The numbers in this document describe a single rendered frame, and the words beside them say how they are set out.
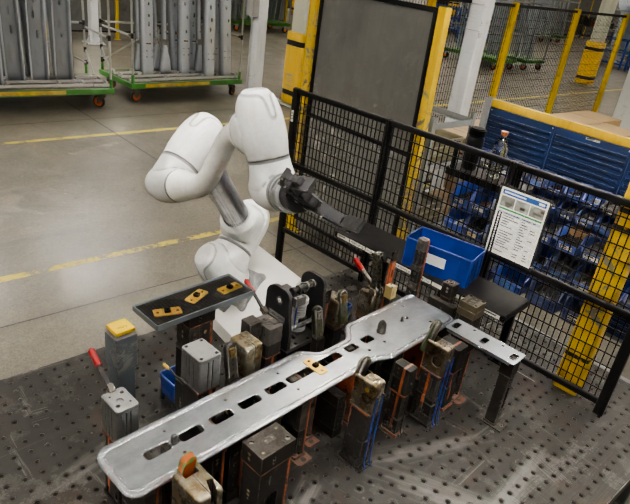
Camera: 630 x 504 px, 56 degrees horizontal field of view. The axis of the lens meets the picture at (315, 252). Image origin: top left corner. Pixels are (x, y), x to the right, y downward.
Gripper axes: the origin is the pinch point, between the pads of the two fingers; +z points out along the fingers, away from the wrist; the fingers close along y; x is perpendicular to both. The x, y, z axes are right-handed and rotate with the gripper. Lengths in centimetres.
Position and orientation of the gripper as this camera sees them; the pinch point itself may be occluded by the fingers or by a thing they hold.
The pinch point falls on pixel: (334, 205)
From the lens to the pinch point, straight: 116.5
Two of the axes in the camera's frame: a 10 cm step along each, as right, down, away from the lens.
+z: 4.2, 1.9, -8.9
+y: -7.1, -5.4, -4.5
